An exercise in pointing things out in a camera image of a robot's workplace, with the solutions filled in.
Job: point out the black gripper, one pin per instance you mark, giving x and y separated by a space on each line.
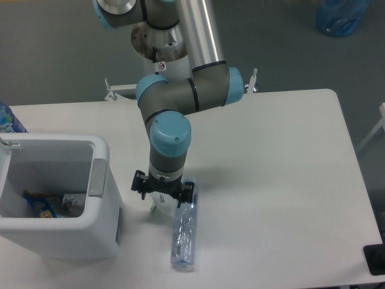
183 192

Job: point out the white paper wrapper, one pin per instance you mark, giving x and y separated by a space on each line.
163 209

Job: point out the clear plastic bottle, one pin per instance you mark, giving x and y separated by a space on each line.
183 245

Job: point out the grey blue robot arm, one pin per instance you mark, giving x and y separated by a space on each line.
165 105

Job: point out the white trash can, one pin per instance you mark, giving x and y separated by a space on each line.
55 165

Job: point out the silver foil wrapper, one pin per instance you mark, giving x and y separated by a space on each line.
74 199

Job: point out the blue snack wrapper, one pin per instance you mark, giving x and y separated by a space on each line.
43 205

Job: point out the blue labelled bottle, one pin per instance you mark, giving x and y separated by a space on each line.
9 122

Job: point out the black device at edge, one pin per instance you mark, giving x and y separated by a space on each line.
374 255

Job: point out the blue plastic bag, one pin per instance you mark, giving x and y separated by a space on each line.
340 18

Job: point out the white pedestal foot bracket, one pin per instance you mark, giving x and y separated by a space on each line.
116 92

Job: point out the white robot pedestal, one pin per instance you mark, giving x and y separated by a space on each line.
161 51

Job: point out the white frame at right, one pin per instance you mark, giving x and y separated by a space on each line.
373 136

